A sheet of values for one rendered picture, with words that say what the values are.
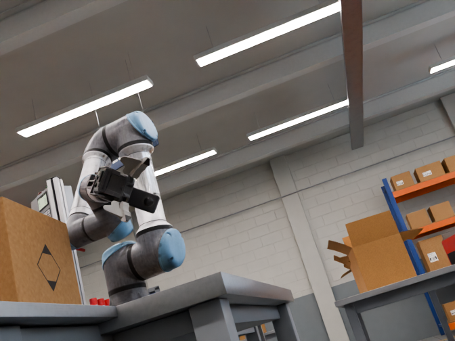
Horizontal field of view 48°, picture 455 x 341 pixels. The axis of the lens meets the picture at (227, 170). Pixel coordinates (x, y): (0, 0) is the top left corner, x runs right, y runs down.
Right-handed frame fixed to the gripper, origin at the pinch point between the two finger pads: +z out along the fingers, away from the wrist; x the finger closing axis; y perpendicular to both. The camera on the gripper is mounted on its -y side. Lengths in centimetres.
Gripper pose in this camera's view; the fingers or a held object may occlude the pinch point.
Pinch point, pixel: (141, 190)
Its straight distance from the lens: 117.4
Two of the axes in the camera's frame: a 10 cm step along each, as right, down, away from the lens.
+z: 5.1, -0.4, -8.6
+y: -8.1, -3.6, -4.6
